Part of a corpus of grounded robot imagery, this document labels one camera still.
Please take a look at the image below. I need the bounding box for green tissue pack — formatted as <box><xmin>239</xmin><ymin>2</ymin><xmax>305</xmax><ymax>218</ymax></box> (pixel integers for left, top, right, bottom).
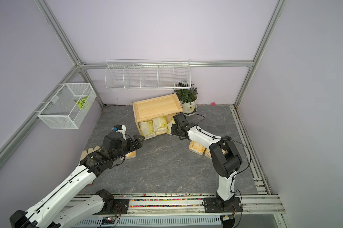
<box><xmin>167</xmin><ymin>119</ymin><xmax>175</xmax><ymax>135</ymax></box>
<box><xmin>152</xmin><ymin>116</ymin><xmax>168</xmax><ymax>135</ymax></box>
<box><xmin>139</xmin><ymin>120</ymin><xmax>156</xmax><ymax>140</ymax></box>

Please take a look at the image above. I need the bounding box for long white wire basket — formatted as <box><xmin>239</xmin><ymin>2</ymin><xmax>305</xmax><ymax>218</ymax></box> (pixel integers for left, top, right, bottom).
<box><xmin>105</xmin><ymin>59</ymin><xmax>192</xmax><ymax>90</ymax></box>

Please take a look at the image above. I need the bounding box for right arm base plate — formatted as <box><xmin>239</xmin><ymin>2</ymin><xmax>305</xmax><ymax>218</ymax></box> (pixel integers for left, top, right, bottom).
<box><xmin>202</xmin><ymin>197</ymin><xmax>243</xmax><ymax>214</ymax></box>

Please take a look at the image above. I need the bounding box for green circuit board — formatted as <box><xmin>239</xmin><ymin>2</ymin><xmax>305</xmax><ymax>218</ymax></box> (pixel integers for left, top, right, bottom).
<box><xmin>101</xmin><ymin>217</ymin><xmax>117</xmax><ymax>226</ymax></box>

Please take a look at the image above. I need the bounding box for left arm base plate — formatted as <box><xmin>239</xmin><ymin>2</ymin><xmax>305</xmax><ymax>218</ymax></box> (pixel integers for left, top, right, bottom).
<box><xmin>96</xmin><ymin>199</ymin><xmax>130</xmax><ymax>215</ymax></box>

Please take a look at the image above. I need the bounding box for wooden two-tier shelf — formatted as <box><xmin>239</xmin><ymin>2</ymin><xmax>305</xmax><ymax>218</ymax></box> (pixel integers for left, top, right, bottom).
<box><xmin>132</xmin><ymin>94</ymin><xmax>183</xmax><ymax>135</ymax></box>

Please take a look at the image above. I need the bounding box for orange tissue pack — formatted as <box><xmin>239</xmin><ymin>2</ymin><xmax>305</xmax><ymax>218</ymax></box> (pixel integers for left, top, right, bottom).
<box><xmin>189</xmin><ymin>141</ymin><xmax>206</xmax><ymax>155</ymax></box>
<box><xmin>125</xmin><ymin>151</ymin><xmax>136</xmax><ymax>160</ymax></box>
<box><xmin>204</xmin><ymin>149</ymin><xmax>212</xmax><ymax>159</ymax></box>

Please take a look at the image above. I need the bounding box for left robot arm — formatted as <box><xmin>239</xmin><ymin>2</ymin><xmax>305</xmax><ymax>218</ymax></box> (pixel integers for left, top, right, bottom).
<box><xmin>10</xmin><ymin>131</ymin><xmax>145</xmax><ymax>228</ymax></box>

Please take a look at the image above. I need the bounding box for white wire cube basket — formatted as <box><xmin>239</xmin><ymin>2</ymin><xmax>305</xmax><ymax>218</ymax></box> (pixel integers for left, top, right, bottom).
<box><xmin>37</xmin><ymin>83</ymin><xmax>97</xmax><ymax>129</ymax></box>

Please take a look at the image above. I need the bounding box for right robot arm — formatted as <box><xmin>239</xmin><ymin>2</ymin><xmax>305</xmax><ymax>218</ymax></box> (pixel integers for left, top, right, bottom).
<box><xmin>171</xmin><ymin>113</ymin><xmax>243</xmax><ymax>210</ymax></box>

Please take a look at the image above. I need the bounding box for potted green plant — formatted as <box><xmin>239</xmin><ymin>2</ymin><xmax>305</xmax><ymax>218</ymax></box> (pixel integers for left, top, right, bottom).
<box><xmin>174</xmin><ymin>80</ymin><xmax>198</xmax><ymax>114</ymax></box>

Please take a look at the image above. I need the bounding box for beige work glove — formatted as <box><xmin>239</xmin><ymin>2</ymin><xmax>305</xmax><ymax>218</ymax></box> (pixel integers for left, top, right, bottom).
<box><xmin>79</xmin><ymin>146</ymin><xmax>100</xmax><ymax>162</ymax></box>

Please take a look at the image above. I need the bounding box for green leaf toy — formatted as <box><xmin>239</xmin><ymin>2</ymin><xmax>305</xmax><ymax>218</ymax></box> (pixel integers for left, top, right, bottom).
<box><xmin>75</xmin><ymin>96</ymin><xmax>89</xmax><ymax>110</ymax></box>

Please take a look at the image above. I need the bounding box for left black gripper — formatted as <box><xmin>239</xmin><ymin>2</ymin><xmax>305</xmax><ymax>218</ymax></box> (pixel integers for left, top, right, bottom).
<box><xmin>111</xmin><ymin>134</ymin><xmax>145</xmax><ymax>162</ymax></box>

